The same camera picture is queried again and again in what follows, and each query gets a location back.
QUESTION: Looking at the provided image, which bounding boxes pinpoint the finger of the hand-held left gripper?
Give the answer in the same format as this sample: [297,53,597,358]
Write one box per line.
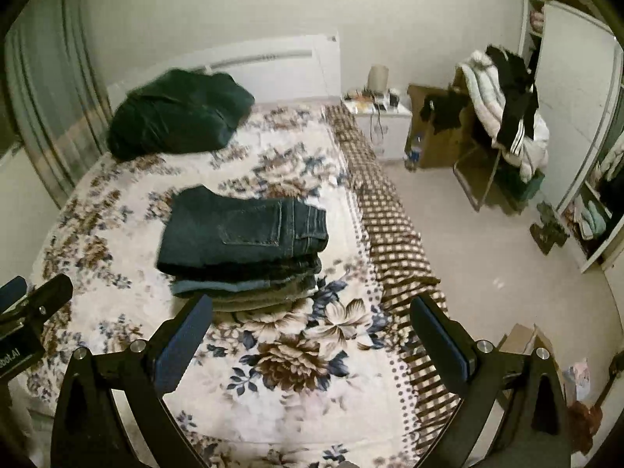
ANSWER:
[0,275,27,314]
[0,273,74,335]

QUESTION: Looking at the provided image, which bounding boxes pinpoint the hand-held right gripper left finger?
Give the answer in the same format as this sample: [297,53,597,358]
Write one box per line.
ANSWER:
[50,294,214,468]

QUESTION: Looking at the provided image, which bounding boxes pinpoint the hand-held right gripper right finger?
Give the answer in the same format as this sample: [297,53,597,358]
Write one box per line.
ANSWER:
[409,296,572,468]

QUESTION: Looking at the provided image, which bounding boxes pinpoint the dark blue jeans pants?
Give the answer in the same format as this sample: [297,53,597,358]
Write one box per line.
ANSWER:
[156,185,329,284]

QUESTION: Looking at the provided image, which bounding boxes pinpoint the olive folded pants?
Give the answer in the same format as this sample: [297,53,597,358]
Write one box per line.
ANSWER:
[195,278,321,304]

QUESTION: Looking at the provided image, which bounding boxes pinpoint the stack of folded trousers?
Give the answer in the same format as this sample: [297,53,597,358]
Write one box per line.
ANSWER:
[170,273,317,299]

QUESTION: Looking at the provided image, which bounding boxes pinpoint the small open cardboard box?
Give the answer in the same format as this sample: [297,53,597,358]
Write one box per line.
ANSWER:
[497,323,566,401]

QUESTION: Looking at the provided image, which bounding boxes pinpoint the brown checked sheet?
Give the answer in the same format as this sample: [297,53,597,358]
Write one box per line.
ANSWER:
[324,105,464,455]

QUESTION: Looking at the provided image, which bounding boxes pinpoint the pink cloth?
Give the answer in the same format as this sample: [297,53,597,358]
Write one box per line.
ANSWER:
[563,358,592,401]

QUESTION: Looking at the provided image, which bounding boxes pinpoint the dark slippers pair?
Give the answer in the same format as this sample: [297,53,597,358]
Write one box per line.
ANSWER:
[530,202,569,255]

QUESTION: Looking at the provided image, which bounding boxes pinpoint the teal bag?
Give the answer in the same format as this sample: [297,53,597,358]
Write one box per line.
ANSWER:
[519,170,546,201]

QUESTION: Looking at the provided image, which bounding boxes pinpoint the plastic water bottle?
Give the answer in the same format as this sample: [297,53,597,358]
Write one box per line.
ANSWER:
[404,131,423,172]

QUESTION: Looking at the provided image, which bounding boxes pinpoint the large brown cardboard box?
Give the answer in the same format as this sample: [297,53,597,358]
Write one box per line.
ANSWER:
[407,71,481,169]

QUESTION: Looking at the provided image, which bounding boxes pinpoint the folded teal clothes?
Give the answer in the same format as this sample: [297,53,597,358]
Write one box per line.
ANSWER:
[575,200,608,240]

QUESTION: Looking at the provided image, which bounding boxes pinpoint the grey green curtain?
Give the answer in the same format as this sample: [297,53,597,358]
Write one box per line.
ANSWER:
[5,0,113,208]

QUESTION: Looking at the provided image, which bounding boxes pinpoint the white nightstand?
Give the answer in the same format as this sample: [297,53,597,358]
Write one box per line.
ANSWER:
[341,95,414,160]

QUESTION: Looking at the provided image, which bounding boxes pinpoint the dark green blanket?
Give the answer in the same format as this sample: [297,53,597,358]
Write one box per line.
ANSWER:
[107,69,255,161]

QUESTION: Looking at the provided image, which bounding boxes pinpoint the black garment on box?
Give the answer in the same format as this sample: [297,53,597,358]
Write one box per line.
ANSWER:
[420,92,469,134]

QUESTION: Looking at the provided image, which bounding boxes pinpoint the hanging clothes in wardrobe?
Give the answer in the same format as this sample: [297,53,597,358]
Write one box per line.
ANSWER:
[597,141,624,235]

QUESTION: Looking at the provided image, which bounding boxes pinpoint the chair with piled clothes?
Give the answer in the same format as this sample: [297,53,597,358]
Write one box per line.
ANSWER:
[456,51,550,182]

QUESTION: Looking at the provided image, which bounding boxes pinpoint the black striped track clothes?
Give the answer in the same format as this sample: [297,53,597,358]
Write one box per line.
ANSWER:
[485,45,540,158]

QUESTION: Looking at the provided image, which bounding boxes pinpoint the beige table lamp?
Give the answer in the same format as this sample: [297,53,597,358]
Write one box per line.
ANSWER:
[368,65,389,94]

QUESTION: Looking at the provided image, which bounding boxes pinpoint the white wardrobe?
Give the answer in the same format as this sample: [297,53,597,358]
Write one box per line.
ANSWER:
[517,0,624,275]

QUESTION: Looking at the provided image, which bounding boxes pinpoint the bed with floral sheet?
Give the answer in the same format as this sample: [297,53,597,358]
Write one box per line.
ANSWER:
[22,33,464,468]

